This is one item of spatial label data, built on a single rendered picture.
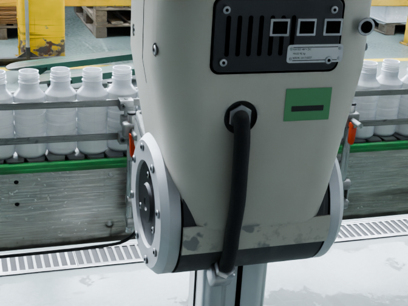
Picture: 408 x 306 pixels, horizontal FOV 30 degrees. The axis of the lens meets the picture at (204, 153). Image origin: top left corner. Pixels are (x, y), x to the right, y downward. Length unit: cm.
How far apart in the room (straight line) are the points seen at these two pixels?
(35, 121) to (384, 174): 76
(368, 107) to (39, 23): 454
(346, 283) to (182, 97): 245
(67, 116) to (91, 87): 7
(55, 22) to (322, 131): 527
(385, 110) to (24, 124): 77
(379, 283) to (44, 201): 194
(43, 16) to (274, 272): 342
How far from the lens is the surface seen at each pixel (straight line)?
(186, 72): 73
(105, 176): 149
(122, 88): 148
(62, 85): 146
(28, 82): 145
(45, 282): 303
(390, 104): 170
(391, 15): 793
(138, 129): 136
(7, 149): 147
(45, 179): 148
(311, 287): 307
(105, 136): 148
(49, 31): 601
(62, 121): 147
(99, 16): 692
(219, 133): 75
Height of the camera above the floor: 155
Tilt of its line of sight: 21 degrees down
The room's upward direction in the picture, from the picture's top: 3 degrees clockwise
